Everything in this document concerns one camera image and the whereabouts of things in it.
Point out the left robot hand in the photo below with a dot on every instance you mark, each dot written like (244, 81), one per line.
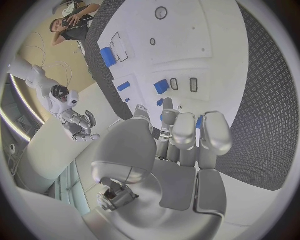
(178, 183)

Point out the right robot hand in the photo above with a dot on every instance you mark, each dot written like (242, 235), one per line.
(77, 121)

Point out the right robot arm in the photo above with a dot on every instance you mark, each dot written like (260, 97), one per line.
(41, 82)

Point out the white task board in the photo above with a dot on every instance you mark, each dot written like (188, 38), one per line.
(178, 56)

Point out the small blue plug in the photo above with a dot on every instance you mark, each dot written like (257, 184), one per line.
(127, 100)

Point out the blue short cylinder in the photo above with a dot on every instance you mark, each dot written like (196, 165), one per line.
(123, 86)

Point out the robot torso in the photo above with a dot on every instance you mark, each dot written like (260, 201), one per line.
(14, 105)

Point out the blue peg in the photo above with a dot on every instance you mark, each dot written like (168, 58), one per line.
(199, 121)
(160, 102)

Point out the blue long cylinder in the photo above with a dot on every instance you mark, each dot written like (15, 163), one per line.
(108, 56)

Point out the person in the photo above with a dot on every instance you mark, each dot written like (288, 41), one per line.
(75, 31)

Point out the blue block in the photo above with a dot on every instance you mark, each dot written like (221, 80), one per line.
(161, 86)

